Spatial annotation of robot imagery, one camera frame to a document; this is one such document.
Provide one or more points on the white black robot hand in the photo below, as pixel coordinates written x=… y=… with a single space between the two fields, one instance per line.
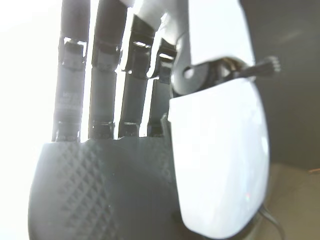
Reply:
x=112 y=187

